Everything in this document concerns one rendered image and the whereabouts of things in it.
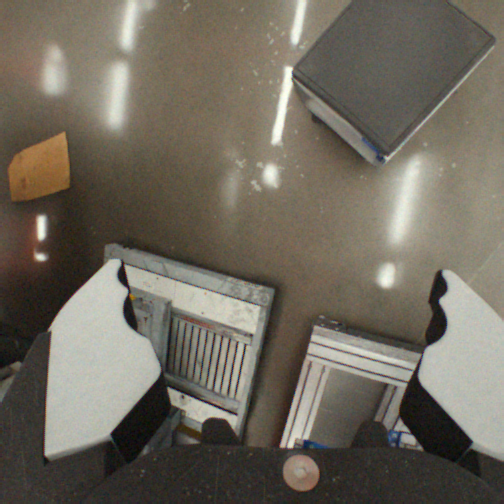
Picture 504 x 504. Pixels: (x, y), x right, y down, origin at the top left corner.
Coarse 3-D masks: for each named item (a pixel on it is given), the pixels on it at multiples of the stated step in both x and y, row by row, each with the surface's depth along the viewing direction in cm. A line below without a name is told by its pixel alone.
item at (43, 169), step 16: (48, 144) 143; (64, 144) 139; (16, 160) 152; (32, 160) 149; (48, 160) 145; (64, 160) 140; (16, 176) 154; (32, 176) 150; (48, 176) 146; (64, 176) 141; (16, 192) 155; (32, 192) 152; (48, 192) 148
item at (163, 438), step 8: (176, 408) 132; (168, 416) 134; (176, 416) 127; (184, 416) 132; (168, 424) 112; (176, 424) 130; (184, 424) 133; (160, 432) 107; (168, 432) 111; (152, 440) 102; (160, 440) 105; (168, 440) 110; (152, 448) 100; (160, 448) 104
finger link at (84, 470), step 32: (32, 352) 7; (32, 384) 6; (0, 416) 5; (32, 416) 5; (0, 448) 4; (32, 448) 5; (96, 448) 5; (0, 480) 4; (32, 480) 4; (64, 480) 4; (96, 480) 4
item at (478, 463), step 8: (464, 456) 5; (472, 456) 5; (480, 456) 5; (488, 456) 5; (464, 464) 5; (472, 464) 5; (480, 464) 4; (488, 464) 4; (496, 464) 4; (472, 472) 4; (480, 472) 4; (488, 472) 4; (496, 472) 4; (488, 480) 4; (496, 480) 4; (496, 488) 4
